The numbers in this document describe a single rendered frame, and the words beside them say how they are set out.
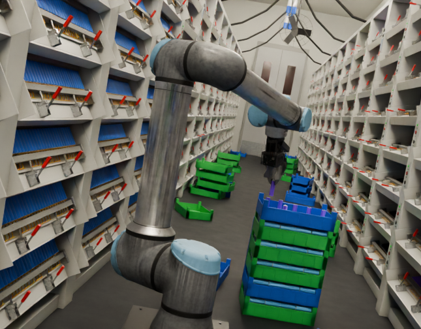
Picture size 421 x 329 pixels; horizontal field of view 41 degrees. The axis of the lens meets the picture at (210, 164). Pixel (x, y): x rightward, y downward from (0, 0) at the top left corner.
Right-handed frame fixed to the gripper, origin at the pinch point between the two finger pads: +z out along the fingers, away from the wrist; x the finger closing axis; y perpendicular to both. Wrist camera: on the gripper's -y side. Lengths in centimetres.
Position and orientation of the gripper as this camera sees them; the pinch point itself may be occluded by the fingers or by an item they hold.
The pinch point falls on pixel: (273, 181)
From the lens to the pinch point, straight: 238.7
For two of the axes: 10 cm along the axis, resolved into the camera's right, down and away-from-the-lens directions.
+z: -0.5, 9.4, 3.2
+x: 8.6, 2.1, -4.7
